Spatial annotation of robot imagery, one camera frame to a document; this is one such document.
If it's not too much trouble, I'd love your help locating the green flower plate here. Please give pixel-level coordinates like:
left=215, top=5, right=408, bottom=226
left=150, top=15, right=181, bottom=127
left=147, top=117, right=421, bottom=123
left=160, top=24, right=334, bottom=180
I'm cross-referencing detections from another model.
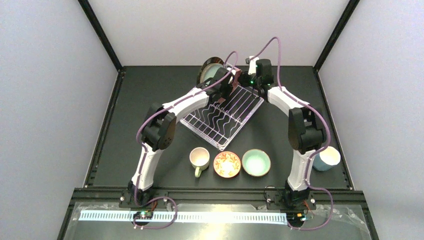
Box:
left=199, top=63, right=223, bottom=83

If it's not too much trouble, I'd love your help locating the black striped rim dinner plate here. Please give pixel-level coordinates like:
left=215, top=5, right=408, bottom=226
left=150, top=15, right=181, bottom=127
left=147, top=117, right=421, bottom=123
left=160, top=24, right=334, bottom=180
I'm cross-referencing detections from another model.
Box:
left=196, top=56, right=224, bottom=85

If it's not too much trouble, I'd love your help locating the white wire dish rack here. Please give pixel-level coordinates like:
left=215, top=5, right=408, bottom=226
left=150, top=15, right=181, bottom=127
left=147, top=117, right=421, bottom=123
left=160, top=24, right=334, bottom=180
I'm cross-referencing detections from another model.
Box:
left=179, top=86, right=264, bottom=151

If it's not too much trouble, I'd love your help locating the cream mug green handle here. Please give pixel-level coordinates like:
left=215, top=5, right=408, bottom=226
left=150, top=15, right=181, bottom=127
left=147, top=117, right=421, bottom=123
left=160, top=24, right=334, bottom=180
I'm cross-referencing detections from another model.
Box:
left=189, top=147, right=210, bottom=178

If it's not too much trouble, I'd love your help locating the light blue mug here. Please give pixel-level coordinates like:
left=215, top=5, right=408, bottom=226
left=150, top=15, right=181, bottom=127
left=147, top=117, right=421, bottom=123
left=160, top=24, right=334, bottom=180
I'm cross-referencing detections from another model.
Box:
left=312, top=146, right=341, bottom=172

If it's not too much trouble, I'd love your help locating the pink dotted plate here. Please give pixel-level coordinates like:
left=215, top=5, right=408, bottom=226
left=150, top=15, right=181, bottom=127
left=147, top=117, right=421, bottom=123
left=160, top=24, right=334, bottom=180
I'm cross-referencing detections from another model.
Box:
left=230, top=67, right=243, bottom=94

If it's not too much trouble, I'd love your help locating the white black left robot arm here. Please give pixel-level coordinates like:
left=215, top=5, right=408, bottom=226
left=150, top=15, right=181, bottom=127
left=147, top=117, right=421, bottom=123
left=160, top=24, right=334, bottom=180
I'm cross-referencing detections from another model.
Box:
left=128, top=67, right=236, bottom=207

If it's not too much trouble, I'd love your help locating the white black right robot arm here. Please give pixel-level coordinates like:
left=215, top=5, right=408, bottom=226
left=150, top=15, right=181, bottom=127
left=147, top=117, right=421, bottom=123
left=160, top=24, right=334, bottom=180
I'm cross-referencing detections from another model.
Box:
left=238, top=57, right=331, bottom=209

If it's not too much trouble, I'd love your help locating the orange floral small bowl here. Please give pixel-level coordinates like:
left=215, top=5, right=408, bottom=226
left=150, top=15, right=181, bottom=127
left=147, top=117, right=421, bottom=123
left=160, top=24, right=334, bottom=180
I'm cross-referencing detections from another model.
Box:
left=212, top=151, right=242, bottom=179

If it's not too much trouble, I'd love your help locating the green glazed small bowl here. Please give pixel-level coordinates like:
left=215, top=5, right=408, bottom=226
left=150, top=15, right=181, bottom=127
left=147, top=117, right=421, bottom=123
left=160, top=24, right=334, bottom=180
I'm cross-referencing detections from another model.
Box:
left=241, top=149, right=271, bottom=177

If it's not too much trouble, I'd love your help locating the white led light strip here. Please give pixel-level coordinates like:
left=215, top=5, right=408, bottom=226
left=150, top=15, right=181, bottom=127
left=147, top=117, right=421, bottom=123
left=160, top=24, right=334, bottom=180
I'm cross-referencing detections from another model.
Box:
left=77, top=210, right=287, bottom=225

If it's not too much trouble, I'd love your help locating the black frame post right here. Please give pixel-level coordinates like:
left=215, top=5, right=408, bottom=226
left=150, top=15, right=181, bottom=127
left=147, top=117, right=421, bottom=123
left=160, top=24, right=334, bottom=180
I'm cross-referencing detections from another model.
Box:
left=313, top=0, right=360, bottom=73

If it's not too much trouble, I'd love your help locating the black frame post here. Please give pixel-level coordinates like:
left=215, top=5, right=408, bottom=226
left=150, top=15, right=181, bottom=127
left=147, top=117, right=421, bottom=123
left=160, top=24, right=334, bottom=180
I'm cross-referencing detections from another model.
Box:
left=313, top=0, right=360, bottom=73
left=78, top=0, right=123, bottom=72

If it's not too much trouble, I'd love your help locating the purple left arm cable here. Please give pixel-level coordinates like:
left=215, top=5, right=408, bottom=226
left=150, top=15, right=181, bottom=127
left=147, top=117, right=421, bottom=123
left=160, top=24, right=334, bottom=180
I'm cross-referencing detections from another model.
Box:
left=134, top=50, right=239, bottom=230

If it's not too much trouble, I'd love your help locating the black frame post left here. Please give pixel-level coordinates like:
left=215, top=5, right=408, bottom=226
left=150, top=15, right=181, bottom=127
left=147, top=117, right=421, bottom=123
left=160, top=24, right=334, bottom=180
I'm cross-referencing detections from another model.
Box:
left=78, top=0, right=123, bottom=72

